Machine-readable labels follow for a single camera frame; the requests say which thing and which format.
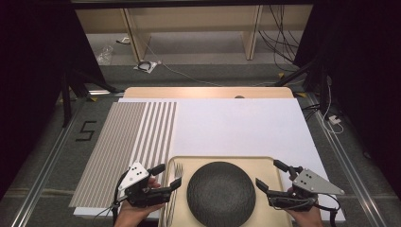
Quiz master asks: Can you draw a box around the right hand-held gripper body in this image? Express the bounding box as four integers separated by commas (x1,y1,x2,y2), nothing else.
266,165,346,212

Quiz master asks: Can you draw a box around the white board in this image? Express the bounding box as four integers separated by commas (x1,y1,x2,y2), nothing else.
73,96,346,221

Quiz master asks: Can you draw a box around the black textured plate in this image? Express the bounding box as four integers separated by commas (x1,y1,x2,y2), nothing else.
186,161,257,227

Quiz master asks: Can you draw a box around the black cable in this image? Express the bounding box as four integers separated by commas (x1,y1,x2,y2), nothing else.
301,103,322,121

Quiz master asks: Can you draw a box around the black tripod stand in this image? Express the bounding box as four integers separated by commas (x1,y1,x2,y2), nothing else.
60,66,118,128
273,56,331,115

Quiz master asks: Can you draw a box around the white packet with black cable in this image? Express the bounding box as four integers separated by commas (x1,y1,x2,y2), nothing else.
132,60,158,75

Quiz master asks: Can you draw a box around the person's left hand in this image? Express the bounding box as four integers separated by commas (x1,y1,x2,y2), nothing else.
113,176,166,227

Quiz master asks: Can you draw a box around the white adapter cable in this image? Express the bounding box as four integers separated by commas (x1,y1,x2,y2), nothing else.
321,84,345,135

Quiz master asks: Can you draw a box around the clear plastic bag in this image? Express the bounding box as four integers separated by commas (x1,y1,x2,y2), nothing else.
96,44,114,66

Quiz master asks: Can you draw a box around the silver fork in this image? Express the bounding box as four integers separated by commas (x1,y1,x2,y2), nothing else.
167,162,184,227

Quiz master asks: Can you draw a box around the grey striped placemat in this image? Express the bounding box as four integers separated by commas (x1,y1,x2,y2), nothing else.
68,101,178,210

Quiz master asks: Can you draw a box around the beige plastic tray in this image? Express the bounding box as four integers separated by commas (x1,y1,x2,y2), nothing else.
158,155,293,227

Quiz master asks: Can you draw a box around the aluminium floor rail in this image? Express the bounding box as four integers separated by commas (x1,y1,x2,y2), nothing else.
9,103,80,227
305,94,390,227

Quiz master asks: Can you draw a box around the long white floor cable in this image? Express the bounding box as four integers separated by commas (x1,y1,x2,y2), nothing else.
143,42,279,88

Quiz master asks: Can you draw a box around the light wooden shelf unit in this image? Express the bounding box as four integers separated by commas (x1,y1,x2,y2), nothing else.
75,4,314,63

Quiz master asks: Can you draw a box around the hand-held gripper cable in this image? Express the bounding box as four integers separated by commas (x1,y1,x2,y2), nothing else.
314,193,342,227
91,169,131,227

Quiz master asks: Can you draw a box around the bundle of black cables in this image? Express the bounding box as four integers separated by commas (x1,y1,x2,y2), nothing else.
257,4,305,73

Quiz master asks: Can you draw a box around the left hand-held gripper cable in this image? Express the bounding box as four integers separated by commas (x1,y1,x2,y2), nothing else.
91,169,131,227

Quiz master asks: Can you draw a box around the right hand-held gripper cable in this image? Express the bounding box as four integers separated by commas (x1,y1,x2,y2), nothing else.
314,193,342,227

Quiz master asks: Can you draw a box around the person's right hand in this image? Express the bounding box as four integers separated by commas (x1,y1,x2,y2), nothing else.
284,188,324,227

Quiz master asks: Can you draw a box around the black curtain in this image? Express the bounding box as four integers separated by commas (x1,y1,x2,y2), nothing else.
293,0,401,193
0,0,107,200

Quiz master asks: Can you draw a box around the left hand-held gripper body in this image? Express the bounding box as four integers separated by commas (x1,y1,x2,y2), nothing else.
117,161,173,209

